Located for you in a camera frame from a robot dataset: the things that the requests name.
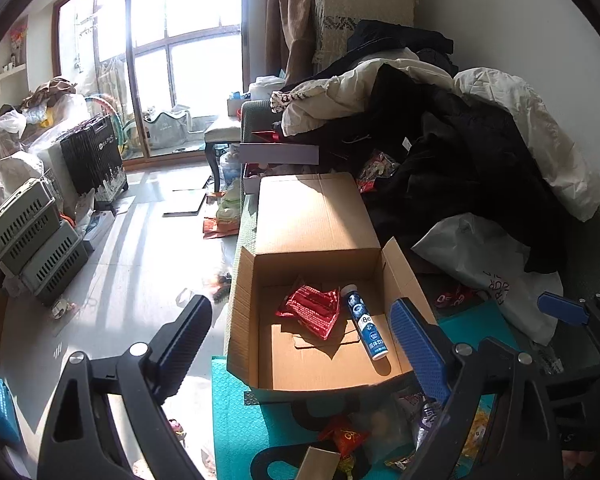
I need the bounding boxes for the white puffy jacket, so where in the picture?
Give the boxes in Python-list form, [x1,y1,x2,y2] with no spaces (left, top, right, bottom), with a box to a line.
[452,67,600,223]

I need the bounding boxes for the translucent white snack packet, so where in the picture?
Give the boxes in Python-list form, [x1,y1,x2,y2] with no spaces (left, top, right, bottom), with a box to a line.
[365,400,416,461]

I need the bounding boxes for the colourful hula hoops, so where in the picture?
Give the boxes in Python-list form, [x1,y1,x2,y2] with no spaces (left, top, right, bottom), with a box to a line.
[87,95,141,156]

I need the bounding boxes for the red white lettered packet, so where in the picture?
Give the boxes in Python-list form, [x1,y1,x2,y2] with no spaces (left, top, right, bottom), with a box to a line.
[432,282,481,311]

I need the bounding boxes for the brown curtain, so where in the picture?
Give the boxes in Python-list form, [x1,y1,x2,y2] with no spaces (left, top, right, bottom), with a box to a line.
[265,0,316,86]

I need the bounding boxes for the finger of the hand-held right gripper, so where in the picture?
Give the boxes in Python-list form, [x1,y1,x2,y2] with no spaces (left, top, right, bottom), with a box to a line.
[536,291,600,376]

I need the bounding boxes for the clear waffle pastry packet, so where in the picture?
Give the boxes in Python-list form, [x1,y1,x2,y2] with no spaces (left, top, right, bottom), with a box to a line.
[460,400,496,461]

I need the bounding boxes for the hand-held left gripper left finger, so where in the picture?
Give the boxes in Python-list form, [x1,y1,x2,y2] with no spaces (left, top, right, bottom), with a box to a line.
[36,294,214,480]

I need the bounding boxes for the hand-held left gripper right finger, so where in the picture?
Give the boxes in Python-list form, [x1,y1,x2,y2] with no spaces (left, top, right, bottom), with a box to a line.
[387,297,566,480]

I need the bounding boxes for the glass balcony door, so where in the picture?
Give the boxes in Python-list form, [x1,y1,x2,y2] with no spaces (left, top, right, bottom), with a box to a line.
[52,0,253,161]

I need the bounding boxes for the green white packet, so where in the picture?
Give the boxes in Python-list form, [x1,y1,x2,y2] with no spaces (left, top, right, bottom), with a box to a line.
[215,185,243,226]

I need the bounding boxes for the clear plastic bag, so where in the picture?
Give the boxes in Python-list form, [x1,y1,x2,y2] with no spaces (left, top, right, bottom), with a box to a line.
[535,345,566,376]

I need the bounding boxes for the grey plastic basket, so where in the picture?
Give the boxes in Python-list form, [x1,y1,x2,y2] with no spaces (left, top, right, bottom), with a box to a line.
[20,222,91,306]
[0,177,63,263]

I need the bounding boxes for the white gift box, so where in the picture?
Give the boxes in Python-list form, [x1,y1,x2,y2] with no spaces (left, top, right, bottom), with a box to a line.
[239,142,321,196]

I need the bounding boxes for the white plastic sack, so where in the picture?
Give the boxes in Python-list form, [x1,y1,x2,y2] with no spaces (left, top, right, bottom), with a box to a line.
[0,152,46,196]

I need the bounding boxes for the purple white snack packet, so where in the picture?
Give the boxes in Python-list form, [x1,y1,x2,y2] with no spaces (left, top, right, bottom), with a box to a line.
[395,390,448,451]

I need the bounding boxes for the blue white tablet tube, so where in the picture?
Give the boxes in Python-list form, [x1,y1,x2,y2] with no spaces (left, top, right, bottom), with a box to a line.
[340,284,390,362]

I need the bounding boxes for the white side table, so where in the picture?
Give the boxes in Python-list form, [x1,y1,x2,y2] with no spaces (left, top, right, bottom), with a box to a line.
[204,115,243,178]

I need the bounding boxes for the red gold candy packet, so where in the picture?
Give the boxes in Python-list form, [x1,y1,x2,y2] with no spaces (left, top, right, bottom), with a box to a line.
[320,415,371,458]

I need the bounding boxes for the teal bubble mailer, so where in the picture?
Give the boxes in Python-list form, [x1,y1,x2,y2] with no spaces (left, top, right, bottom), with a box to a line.
[211,305,521,480]

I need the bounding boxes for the tan paper packet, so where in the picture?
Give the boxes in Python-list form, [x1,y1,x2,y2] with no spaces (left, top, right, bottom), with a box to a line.
[297,445,341,480]

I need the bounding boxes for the cream white garment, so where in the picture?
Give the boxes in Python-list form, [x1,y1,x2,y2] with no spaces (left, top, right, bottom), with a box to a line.
[280,57,456,136]

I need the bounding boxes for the flat board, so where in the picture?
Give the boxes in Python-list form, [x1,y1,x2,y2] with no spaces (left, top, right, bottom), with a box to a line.
[162,189,211,218]

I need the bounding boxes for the black clothes pile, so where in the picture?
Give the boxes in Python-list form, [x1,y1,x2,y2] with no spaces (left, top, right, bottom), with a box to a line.
[320,65,568,273]

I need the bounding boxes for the orange red bag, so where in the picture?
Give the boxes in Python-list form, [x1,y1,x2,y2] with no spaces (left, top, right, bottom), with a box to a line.
[202,215,241,241]

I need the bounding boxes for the white tote bag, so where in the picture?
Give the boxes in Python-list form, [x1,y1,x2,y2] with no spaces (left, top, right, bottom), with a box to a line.
[145,107,193,148]

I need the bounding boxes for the brown cardboard box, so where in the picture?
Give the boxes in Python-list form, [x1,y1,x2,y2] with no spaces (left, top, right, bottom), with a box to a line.
[225,172,438,393]

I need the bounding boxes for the cream lace cover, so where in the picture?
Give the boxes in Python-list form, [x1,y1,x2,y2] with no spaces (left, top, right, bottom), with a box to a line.
[307,0,423,68]

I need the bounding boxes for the white plastic bag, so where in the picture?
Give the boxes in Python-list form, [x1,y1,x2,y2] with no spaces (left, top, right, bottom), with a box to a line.
[411,212,566,346]

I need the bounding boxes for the black folded garment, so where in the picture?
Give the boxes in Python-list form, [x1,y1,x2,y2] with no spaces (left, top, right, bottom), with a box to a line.
[347,20,456,66]

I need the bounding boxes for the red patterned snack bag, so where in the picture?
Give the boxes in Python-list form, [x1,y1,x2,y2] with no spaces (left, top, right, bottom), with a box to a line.
[356,149,401,193]

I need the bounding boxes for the red snack packet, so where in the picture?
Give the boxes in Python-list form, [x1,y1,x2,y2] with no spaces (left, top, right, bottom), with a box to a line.
[275,284,342,342]

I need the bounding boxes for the white flat carton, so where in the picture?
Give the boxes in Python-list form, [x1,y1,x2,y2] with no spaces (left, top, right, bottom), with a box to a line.
[82,210,116,253]

